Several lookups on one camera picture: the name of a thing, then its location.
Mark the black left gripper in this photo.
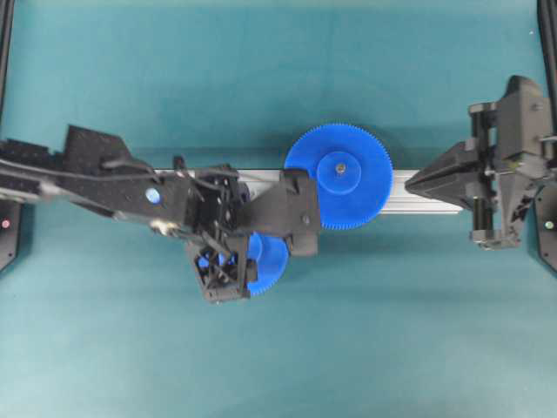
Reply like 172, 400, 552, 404
185, 165, 321, 304

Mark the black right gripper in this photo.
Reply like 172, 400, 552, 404
405, 102, 520, 251

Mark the small blue gear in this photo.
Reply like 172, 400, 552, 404
247, 233, 289, 296

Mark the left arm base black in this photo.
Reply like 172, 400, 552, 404
0, 200, 23, 272

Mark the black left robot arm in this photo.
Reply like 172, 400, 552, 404
1, 126, 321, 303

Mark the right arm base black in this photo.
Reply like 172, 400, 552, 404
534, 186, 556, 273

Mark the large blue gear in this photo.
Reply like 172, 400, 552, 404
284, 123, 394, 230

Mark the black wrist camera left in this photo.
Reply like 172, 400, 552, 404
285, 233, 319, 257

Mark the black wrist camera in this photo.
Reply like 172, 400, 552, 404
285, 233, 319, 257
495, 75, 548, 180

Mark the aluminium extrusion rail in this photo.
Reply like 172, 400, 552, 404
154, 167, 463, 217

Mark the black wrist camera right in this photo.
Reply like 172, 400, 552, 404
495, 75, 548, 180

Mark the black right frame post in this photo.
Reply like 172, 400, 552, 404
537, 0, 556, 91

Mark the black frame post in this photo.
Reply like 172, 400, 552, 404
537, 0, 556, 91
0, 0, 16, 114

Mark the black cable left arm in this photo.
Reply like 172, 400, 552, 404
0, 156, 236, 258

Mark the black left frame post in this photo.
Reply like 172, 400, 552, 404
0, 0, 16, 114

